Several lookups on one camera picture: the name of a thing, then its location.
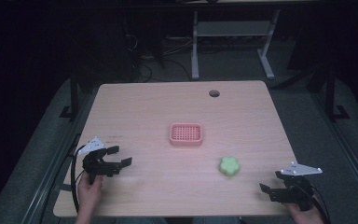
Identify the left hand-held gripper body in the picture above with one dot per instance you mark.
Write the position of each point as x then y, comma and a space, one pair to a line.
98, 166

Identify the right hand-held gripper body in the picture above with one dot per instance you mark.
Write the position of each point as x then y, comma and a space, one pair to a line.
295, 189

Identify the green flower-shaped soap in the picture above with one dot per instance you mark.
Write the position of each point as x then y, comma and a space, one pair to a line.
229, 165

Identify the pink soap dish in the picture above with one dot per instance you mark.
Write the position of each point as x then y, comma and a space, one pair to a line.
185, 134

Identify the person's left hand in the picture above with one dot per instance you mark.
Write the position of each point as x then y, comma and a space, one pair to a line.
89, 193

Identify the person's right hand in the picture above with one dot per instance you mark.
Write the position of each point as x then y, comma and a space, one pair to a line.
304, 216

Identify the black metal stand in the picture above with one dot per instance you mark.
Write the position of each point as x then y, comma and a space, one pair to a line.
73, 99
332, 96

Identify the white metal table frame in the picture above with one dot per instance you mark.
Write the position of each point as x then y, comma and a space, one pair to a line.
230, 28

